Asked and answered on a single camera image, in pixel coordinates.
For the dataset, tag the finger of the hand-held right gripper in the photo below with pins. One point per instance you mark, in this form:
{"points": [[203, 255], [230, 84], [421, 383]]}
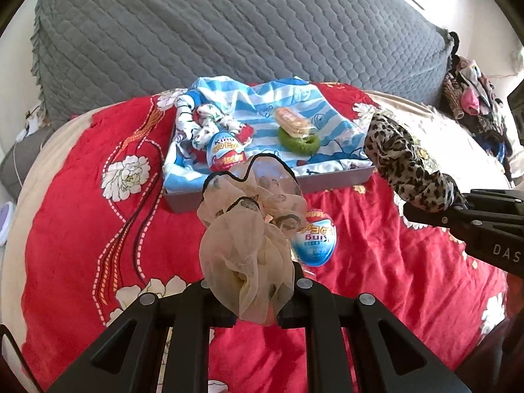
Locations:
{"points": [[475, 223], [495, 200]]}

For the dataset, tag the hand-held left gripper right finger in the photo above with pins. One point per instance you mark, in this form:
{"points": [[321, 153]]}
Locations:
{"points": [[305, 303]]}

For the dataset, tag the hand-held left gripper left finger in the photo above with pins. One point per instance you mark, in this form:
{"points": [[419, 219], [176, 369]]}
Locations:
{"points": [[192, 307]]}

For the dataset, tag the beige sheer scrunchie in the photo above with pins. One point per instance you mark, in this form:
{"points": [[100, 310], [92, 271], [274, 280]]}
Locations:
{"points": [[237, 245]]}

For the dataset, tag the leopard print scrunchie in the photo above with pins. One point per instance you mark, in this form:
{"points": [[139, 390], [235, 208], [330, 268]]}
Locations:
{"points": [[401, 163]]}

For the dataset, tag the cherry print scrunchie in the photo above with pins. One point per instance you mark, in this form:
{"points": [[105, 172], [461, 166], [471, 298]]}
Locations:
{"points": [[204, 131]]}

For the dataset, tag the blue white egg toy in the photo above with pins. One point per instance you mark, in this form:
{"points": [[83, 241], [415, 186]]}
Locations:
{"points": [[319, 241]]}

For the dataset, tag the pile of clothes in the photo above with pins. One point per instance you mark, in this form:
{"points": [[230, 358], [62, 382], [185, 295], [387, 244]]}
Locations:
{"points": [[470, 102]]}

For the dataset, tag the red floral blanket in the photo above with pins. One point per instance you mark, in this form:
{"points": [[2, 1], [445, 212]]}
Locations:
{"points": [[82, 233]]}

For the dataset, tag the red blue egg toy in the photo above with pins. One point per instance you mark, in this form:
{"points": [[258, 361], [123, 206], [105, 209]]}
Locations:
{"points": [[225, 151]]}

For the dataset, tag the clear wrapped snack packet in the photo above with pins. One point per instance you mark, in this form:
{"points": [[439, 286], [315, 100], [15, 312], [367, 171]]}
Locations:
{"points": [[290, 120]]}

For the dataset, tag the white purple round object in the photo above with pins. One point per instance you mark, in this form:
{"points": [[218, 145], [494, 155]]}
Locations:
{"points": [[6, 221]]}

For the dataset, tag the blue striped cloth-lined tray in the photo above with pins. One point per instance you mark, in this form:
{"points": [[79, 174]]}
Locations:
{"points": [[262, 102]]}

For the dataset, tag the grey cushion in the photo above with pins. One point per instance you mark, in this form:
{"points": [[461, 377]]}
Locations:
{"points": [[24, 155]]}

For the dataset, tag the grey quilted sofa cover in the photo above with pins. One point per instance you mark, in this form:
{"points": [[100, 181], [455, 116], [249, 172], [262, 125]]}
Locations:
{"points": [[204, 28]]}

